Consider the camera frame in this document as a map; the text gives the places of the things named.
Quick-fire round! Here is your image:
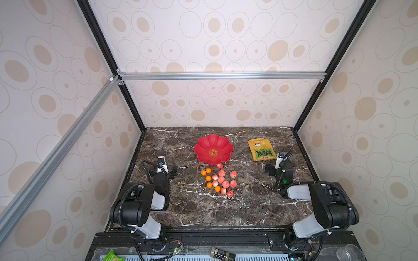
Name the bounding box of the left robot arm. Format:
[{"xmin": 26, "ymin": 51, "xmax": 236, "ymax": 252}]
[{"xmin": 109, "ymin": 157, "xmax": 178, "ymax": 240}]

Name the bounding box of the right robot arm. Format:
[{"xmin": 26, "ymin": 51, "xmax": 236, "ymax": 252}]
[{"xmin": 265, "ymin": 158, "xmax": 360, "ymax": 240}]

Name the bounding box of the red flower-shaped fruit bowl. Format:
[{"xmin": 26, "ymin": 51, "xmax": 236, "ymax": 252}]
[{"xmin": 194, "ymin": 134, "xmax": 234, "ymax": 165}]

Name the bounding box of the yellow green snack bag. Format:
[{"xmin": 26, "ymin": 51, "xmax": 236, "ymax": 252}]
[{"xmin": 248, "ymin": 138, "xmax": 277, "ymax": 162}]

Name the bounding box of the pink peach lower right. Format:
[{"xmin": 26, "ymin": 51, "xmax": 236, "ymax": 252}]
[{"xmin": 230, "ymin": 180, "xmax": 237, "ymax": 188}]

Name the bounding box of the pink peach lower centre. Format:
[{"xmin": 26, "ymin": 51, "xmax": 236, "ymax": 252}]
[{"xmin": 222, "ymin": 181, "xmax": 230, "ymax": 189}]

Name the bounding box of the black battery with gold label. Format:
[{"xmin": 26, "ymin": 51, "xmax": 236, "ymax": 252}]
[{"xmin": 210, "ymin": 247, "xmax": 236, "ymax": 261}]

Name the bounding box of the clear plastic cup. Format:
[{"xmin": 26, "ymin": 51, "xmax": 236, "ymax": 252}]
[{"xmin": 336, "ymin": 244, "xmax": 366, "ymax": 261}]

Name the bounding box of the green packet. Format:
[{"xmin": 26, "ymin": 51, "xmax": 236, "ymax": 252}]
[{"xmin": 103, "ymin": 250, "xmax": 125, "ymax": 261}]

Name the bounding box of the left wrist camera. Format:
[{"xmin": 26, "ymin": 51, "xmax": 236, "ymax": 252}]
[{"xmin": 157, "ymin": 156, "xmax": 169, "ymax": 175}]

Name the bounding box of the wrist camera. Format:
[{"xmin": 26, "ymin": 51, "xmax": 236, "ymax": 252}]
[
  {"xmin": 157, "ymin": 156, "xmax": 169, "ymax": 175},
  {"xmin": 275, "ymin": 152, "xmax": 287, "ymax": 169}
]

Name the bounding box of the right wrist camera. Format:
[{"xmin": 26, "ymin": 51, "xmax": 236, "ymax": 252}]
[{"xmin": 275, "ymin": 152, "xmax": 287, "ymax": 169}]

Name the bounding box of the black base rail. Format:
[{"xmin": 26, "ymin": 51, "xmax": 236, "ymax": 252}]
[{"xmin": 85, "ymin": 227, "xmax": 359, "ymax": 261}]

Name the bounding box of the horizontal aluminium rail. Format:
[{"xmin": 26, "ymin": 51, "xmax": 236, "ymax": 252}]
[{"xmin": 119, "ymin": 71, "xmax": 327, "ymax": 81}]

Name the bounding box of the left diagonal aluminium rail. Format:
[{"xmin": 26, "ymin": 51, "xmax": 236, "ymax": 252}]
[{"xmin": 1, "ymin": 75, "xmax": 121, "ymax": 244}]

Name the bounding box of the right black corner post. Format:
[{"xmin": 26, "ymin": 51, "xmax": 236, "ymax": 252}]
[{"xmin": 292, "ymin": 0, "xmax": 377, "ymax": 134}]

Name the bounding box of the black corner post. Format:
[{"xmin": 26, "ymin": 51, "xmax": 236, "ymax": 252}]
[
  {"xmin": 77, "ymin": 0, "xmax": 147, "ymax": 132},
  {"xmin": 292, "ymin": 0, "xmax": 377, "ymax": 134}
]

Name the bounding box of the left black corner post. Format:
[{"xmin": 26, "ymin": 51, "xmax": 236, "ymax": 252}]
[{"xmin": 77, "ymin": 0, "xmax": 147, "ymax": 132}]

